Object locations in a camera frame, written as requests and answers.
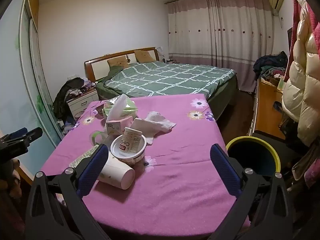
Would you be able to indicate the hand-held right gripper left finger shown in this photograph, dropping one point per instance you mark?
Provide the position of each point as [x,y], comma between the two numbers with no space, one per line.
[93,167]

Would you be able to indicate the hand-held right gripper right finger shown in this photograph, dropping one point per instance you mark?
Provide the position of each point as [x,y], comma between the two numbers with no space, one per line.
[225,170]

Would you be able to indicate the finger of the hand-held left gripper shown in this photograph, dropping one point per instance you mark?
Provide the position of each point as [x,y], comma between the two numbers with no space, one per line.
[33,133]
[17,131]

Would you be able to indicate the printed snack wrapper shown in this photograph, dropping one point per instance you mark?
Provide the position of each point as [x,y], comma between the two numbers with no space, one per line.
[83,156]

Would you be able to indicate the white paper cup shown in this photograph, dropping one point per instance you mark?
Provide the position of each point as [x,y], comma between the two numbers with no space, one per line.
[117,173]

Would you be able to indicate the clear tape roll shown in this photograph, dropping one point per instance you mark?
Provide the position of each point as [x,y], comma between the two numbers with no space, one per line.
[93,137]

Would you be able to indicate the yellow rimmed trash bin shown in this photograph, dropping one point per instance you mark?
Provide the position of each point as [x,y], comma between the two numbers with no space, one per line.
[252,155]

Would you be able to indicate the white round bowl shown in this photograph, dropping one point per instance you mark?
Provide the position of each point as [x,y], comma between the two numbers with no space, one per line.
[130,156]

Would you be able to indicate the pink carton box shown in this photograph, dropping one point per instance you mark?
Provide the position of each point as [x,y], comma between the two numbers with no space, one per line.
[117,126]

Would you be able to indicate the white plastic bottle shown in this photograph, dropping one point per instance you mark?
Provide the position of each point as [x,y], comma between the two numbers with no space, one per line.
[131,137]

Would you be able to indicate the green tissue pack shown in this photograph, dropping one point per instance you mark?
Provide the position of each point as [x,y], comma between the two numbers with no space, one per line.
[122,106]

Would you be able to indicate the white tissue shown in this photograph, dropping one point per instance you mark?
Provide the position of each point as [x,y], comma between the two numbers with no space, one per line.
[156,123]

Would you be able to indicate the dark jacket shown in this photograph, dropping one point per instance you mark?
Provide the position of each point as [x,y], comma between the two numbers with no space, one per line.
[63,95]

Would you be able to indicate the pink floral tablecloth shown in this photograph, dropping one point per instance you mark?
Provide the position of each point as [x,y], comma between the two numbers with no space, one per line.
[175,167]

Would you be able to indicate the sliding door wardrobe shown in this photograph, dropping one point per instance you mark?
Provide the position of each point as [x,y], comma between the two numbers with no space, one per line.
[22,80]

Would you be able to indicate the white nightstand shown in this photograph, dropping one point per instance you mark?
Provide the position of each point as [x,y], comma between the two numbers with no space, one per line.
[82,102]

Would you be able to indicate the wooden low cabinet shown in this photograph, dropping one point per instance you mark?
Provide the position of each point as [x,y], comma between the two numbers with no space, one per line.
[266,112]

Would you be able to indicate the pile of small toiletries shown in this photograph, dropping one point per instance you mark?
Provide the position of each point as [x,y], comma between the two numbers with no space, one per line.
[86,85]

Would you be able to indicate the brown handbag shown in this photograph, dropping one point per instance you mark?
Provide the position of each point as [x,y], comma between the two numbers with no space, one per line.
[288,128]

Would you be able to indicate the beige bag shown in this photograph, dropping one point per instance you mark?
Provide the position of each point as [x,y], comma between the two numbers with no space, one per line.
[303,161]

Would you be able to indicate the pink floral cloth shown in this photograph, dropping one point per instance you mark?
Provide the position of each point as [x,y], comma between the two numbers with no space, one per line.
[310,175]

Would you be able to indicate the wooden bed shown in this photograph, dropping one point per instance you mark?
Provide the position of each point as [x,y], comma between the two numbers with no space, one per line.
[100,67]

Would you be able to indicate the brown pillow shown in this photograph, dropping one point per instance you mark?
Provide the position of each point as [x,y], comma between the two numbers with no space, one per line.
[117,62]
[145,56]

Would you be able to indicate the green patterned bed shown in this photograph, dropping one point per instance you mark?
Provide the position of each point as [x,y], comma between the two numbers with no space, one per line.
[170,77]

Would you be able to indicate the cream down jacket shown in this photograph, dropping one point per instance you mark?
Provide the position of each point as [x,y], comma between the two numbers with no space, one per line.
[303,92]

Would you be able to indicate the pile of dark clothes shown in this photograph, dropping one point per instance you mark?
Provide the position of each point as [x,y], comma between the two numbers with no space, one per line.
[270,63]

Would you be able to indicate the white bedside lamp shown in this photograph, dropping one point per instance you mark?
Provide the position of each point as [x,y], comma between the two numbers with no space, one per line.
[161,52]

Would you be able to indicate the pink and white curtain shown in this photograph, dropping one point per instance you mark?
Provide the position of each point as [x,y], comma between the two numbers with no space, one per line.
[220,35]

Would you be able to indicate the red dotted down jacket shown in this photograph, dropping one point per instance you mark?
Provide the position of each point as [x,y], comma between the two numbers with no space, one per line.
[312,22]

